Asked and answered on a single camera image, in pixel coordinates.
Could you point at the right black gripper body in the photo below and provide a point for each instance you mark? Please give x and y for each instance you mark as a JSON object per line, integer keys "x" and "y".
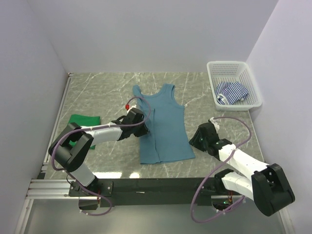
{"x": 198, "y": 142}

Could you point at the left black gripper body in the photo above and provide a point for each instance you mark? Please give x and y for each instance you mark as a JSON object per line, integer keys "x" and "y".
{"x": 140, "y": 130}

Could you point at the blue tank top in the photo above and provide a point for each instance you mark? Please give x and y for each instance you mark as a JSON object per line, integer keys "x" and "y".
{"x": 166, "y": 140}

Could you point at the green tank top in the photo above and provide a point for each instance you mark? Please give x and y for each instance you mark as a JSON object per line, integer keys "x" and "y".
{"x": 82, "y": 120}

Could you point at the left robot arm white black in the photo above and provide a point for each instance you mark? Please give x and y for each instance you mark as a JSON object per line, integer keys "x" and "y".
{"x": 69, "y": 150}

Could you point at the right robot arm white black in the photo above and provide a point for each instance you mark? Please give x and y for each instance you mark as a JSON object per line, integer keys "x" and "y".
{"x": 266, "y": 185}

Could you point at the striped tank top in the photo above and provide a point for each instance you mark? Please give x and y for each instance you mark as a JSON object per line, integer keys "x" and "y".
{"x": 228, "y": 93}

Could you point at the white plastic basket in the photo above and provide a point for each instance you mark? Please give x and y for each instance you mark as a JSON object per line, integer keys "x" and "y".
{"x": 231, "y": 71}

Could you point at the black base beam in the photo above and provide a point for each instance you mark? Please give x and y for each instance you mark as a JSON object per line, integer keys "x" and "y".
{"x": 152, "y": 191}

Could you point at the aluminium rail frame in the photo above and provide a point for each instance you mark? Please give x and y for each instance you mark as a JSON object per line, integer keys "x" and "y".
{"x": 49, "y": 210}

